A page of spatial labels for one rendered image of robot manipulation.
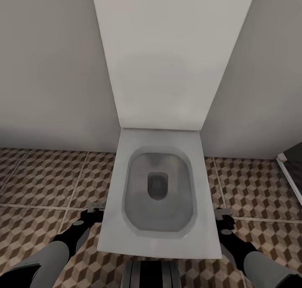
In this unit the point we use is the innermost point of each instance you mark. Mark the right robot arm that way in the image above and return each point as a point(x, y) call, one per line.
point(261, 271)

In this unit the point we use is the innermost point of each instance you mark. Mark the shower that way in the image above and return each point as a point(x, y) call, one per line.
point(291, 182)

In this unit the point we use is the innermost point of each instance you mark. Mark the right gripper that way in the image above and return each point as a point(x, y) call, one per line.
point(226, 221)

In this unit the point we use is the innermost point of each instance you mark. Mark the toilet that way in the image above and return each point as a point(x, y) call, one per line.
point(165, 59)

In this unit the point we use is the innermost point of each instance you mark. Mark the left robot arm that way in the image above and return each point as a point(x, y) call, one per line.
point(42, 269)

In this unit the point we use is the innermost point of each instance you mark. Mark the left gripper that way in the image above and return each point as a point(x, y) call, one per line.
point(97, 216)

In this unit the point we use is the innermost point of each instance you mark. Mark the door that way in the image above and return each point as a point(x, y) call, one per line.
point(292, 159)

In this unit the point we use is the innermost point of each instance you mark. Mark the robot trunk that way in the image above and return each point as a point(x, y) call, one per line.
point(151, 274)

